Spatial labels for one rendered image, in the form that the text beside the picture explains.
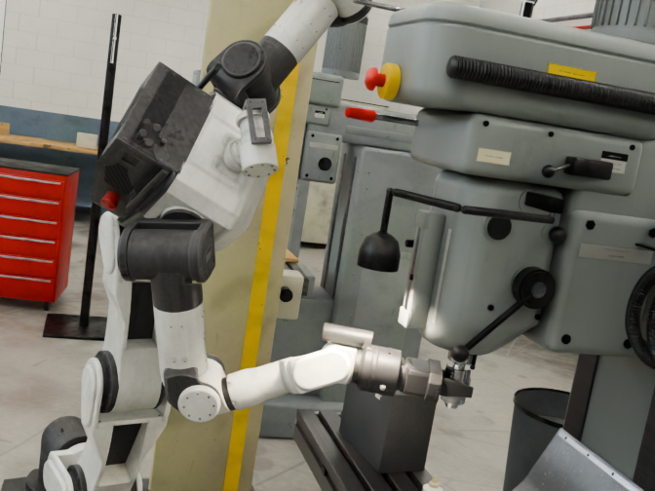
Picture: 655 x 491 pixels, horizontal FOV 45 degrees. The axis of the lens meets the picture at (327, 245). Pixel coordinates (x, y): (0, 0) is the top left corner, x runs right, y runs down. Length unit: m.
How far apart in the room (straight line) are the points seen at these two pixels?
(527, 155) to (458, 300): 0.27
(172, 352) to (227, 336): 1.74
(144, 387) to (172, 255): 0.56
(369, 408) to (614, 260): 0.69
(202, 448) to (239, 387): 1.86
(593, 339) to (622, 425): 0.29
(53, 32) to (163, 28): 1.30
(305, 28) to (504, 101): 0.54
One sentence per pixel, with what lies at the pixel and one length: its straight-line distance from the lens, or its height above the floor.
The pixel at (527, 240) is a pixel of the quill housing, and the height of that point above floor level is 1.53.
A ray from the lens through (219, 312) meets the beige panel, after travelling 3.15.
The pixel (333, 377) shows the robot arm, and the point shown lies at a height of 1.22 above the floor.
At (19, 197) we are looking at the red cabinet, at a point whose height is 0.81.
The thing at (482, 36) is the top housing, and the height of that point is 1.84.
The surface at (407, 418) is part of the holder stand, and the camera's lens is 1.80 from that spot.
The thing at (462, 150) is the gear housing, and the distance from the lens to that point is 1.29.
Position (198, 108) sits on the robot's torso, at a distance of 1.52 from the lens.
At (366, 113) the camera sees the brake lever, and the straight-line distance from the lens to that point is 1.43.
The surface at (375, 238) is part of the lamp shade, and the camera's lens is 1.33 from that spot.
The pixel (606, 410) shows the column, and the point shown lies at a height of 1.18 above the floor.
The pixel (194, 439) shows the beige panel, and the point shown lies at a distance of 3.33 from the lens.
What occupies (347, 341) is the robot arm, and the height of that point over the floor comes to 1.28.
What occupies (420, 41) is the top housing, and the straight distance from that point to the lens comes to 1.29.
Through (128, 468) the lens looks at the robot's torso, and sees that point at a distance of 2.06.
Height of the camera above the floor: 1.69
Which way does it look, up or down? 9 degrees down
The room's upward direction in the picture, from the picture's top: 9 degrees clockwise
